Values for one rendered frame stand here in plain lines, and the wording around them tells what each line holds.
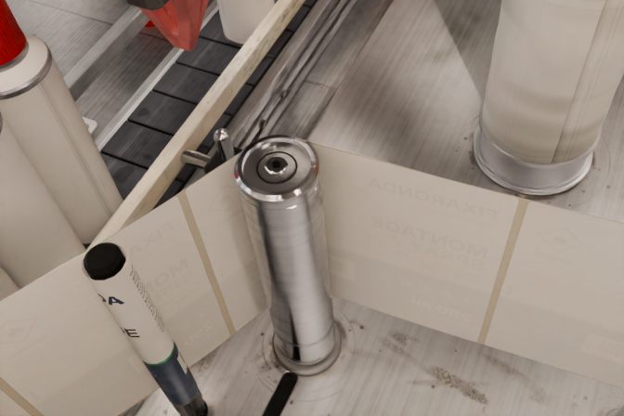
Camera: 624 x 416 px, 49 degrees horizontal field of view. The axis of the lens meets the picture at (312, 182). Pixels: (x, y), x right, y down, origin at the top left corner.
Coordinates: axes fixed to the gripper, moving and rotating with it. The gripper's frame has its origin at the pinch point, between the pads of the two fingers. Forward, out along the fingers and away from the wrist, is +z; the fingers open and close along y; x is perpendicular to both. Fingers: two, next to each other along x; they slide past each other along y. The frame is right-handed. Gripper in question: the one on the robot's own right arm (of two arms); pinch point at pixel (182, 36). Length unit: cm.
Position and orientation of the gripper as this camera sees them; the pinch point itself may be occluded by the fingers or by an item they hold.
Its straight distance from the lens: 45.3
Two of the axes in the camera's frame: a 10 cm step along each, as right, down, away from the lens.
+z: 0.7, 6.0, 8.0
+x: -9.0, -3.1, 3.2
